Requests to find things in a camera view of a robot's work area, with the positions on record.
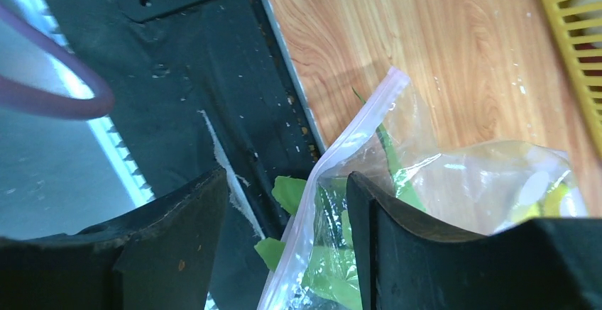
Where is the yellow banana bunch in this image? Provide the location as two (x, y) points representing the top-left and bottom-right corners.
(507, 183), (589, 225)

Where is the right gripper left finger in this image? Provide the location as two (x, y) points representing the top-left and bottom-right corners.
(1, 168), (229, 309)

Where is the green leafy vegetable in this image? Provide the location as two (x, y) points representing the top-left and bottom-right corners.
(255, 84), (425, 309)

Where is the clear zip top bag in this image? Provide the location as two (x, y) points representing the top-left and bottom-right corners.
(256, 67), (590, 310)

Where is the white slotted cable duct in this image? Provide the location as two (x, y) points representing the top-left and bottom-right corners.
(1, 0), (155, 207)

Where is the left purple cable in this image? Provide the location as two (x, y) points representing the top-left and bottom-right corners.
(0, 2), (116, 121)

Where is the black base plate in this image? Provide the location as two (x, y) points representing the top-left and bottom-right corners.
(46, 0), (317, 309)

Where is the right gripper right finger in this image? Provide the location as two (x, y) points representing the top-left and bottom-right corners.
(346, 172), (601, 309)

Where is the yellow plastic basket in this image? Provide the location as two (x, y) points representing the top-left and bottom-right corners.
(540, 0), (601, 154)

